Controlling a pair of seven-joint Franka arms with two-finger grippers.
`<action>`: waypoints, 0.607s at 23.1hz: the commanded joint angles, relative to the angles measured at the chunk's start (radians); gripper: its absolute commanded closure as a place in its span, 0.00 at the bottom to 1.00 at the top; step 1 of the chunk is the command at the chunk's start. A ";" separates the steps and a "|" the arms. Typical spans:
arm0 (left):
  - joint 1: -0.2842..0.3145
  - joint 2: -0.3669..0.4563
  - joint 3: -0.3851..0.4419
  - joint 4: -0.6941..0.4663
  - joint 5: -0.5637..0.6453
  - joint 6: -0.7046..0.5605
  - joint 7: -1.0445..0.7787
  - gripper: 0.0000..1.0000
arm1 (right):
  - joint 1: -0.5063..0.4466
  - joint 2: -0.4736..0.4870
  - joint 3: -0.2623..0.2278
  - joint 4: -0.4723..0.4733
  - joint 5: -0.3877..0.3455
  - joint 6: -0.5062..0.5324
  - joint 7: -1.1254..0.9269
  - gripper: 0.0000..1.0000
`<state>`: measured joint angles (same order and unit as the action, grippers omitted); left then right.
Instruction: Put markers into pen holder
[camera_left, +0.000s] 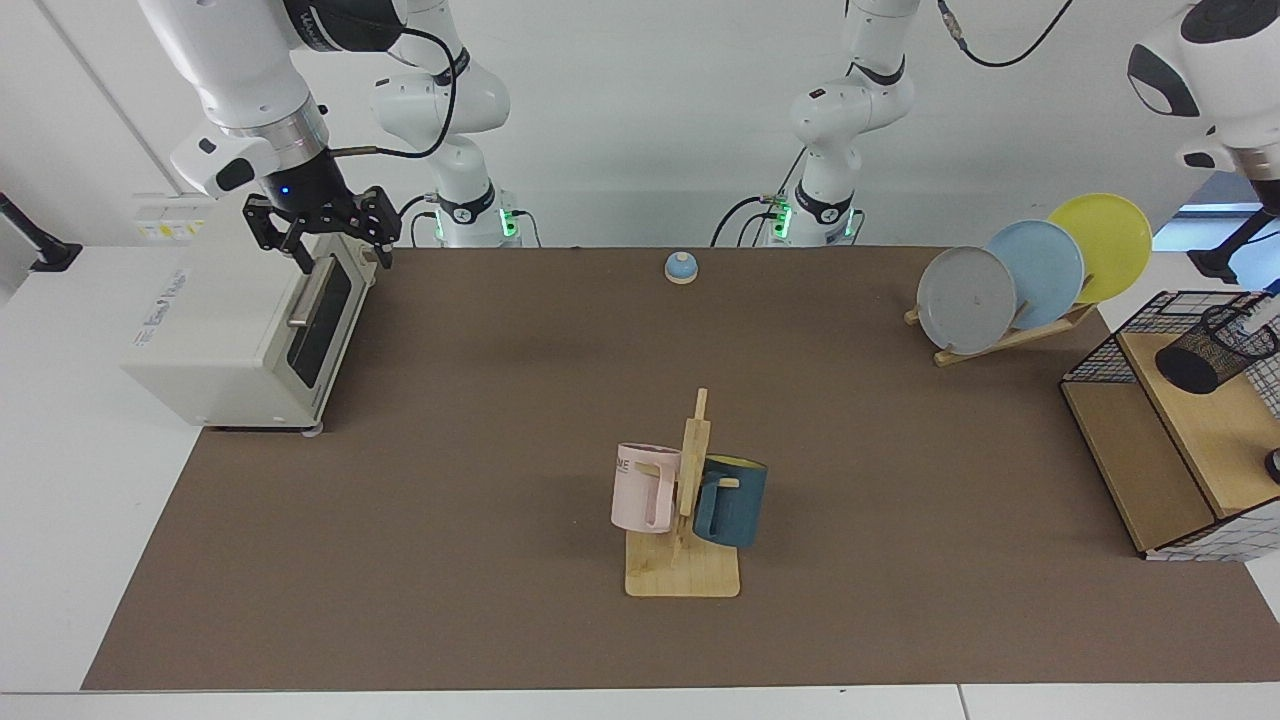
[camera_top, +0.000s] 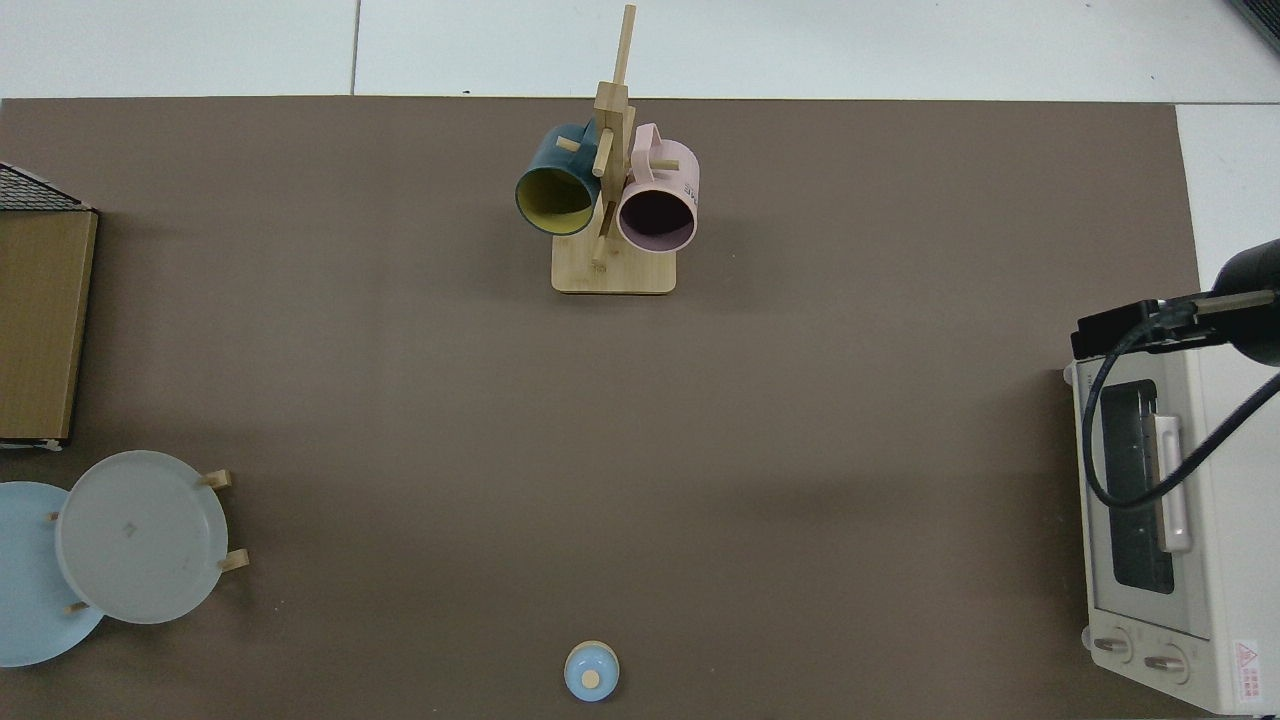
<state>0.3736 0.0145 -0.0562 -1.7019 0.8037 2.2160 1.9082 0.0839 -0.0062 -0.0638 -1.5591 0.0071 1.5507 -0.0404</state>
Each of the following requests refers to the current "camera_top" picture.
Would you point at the light blue plate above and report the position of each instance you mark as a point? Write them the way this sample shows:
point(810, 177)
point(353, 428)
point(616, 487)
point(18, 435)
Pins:
point(30, 590)

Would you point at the wooden cup stand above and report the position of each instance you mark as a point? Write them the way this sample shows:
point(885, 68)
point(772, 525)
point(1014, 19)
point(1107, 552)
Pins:
point(615, 275)

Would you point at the teal cup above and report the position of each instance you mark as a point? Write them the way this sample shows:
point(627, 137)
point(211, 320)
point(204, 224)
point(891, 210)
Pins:
point(555, 200)

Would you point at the grey plate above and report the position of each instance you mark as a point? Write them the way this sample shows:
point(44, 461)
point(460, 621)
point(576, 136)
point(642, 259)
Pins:
point(140, 535)

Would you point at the pale toaster oven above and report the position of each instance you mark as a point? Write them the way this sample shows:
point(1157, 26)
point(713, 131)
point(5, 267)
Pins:
point(1230, 560)

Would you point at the small blue round bell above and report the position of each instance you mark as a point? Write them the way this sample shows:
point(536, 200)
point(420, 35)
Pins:
point(591, 672)

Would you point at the pink cup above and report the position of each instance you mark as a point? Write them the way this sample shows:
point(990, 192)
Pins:
point(655, 215)

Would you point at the wooden plate rack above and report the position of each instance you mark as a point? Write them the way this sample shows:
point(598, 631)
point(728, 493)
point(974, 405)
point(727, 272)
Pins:
point(238, 560)

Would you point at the brown table cloth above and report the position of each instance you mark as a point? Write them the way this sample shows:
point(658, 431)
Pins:
point(600, 450)

